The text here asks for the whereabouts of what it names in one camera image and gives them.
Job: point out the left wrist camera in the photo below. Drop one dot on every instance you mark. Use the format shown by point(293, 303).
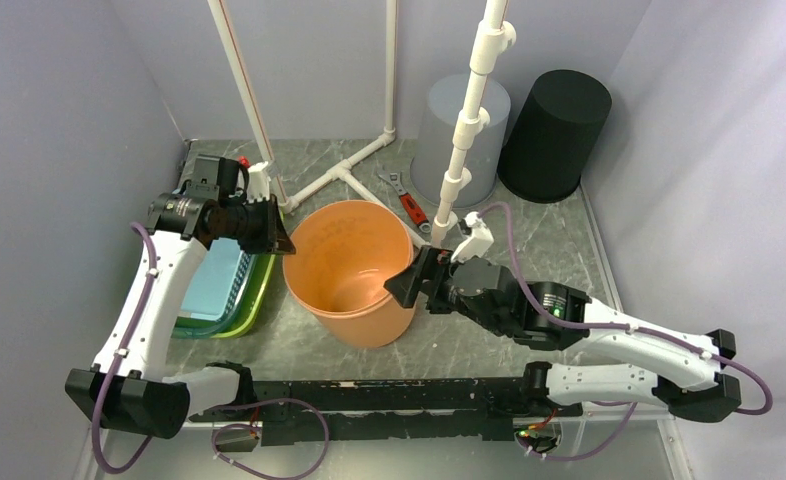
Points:
point(253, 181)

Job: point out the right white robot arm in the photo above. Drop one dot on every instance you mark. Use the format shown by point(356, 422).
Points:
point(683, 373)

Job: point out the black plastic bucket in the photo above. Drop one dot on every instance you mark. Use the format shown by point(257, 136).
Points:
point(554, 136)

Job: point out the red handled adjustable wrench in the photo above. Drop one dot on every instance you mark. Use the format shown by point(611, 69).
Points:
point(415, 213)

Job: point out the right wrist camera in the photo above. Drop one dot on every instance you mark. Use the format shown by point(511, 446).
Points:
point(477, 238)

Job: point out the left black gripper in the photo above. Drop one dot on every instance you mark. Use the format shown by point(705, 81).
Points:
point(274, 238)

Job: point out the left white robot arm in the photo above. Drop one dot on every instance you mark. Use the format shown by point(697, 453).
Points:
point(127, 387)

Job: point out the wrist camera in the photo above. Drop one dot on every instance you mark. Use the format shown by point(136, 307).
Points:
point(477, 238)
point(253, 181)

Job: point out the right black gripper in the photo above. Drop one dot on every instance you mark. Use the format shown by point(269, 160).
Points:
point(431, 264)

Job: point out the orange plastic bucket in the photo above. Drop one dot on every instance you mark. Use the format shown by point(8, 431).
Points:
point(345, 252)

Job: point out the green plastic tray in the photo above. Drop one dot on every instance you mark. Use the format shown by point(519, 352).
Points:
point(249, 307)

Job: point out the blue plastic basket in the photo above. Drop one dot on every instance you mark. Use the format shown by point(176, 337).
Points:
point(215, 291)

